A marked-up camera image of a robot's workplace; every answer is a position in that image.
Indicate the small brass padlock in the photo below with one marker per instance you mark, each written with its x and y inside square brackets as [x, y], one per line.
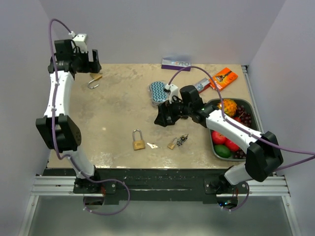
[172, 144]

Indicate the red apple right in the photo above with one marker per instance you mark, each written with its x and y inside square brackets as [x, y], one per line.
[231, 145]

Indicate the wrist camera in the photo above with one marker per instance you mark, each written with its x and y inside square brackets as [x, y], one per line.
[80, 40]
[171, 90]

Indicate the dark grapes bunch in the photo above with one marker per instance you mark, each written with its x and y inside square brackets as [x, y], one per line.
[243, 116]

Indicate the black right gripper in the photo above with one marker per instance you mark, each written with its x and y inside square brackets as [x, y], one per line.
[164, 109]

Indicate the grey fruit tray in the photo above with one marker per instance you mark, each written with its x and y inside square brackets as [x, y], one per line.
[240, 155]

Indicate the red apple left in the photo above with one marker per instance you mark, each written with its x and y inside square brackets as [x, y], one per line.
[218, 138]

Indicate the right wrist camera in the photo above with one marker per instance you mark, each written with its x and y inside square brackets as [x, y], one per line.
[171, 90]

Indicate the purple white box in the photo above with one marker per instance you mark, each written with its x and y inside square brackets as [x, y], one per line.
[176, 63]

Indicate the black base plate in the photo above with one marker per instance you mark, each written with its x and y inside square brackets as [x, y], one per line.
[161, 185]

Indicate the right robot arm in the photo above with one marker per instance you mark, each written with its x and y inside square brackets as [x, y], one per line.
[263, 156]

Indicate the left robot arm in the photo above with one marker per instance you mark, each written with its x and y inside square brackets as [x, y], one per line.
[58, 130]

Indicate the green avocado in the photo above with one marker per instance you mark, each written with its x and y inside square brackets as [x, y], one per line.
[222, 151]

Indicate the blue zigzag pouch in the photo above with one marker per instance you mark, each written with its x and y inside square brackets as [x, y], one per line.
[160, 92]

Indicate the brass padlock with keys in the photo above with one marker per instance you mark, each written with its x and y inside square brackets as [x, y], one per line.
[138, 144]

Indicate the aluminium rail frame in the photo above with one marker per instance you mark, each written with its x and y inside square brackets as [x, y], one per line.
[64, 186]

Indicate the black padlock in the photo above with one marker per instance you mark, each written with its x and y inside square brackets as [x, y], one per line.
[169, 120]

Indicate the toy pineapple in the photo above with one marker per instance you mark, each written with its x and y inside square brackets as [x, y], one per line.
[230, 107]

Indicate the orange box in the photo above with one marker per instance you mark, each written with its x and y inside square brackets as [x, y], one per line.
[223, 79]

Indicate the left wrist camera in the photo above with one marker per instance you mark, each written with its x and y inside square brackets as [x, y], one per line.
[80, 40]

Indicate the red apple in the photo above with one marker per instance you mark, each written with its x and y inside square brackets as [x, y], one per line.
[218, 138]
[231, 145]

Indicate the red white box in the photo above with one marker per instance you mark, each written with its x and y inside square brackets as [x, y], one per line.
[202, 85]

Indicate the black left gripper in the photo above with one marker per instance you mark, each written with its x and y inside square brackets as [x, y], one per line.
[92, 67]

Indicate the large brass padlock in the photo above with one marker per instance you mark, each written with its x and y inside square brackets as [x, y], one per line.
[95, 77]

